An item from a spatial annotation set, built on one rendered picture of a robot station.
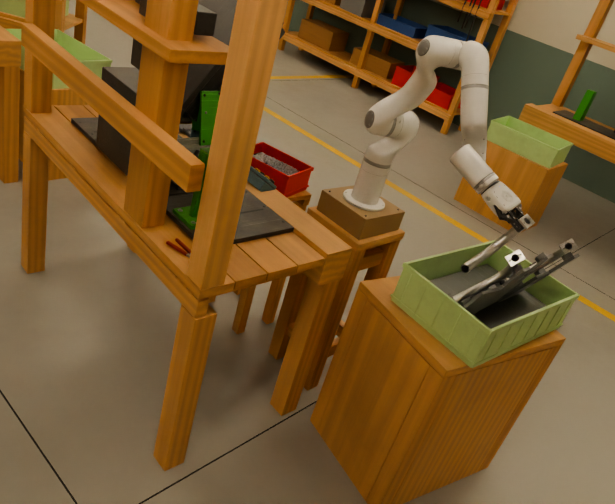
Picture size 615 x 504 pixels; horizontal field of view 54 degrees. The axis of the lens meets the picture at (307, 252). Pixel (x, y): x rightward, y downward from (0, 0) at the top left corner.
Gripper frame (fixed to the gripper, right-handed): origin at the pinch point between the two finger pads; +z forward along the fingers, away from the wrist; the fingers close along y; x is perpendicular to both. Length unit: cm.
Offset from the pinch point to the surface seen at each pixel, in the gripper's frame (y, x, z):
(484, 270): 35, 53, 5
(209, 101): -35, 47, -110
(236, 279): -70, 49, -41
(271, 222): -35, 61, -59
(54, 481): -134, 128, -28
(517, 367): 8, 49, 41
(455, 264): 19, 49, -4
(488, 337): -19.2, 25.0, 23.1
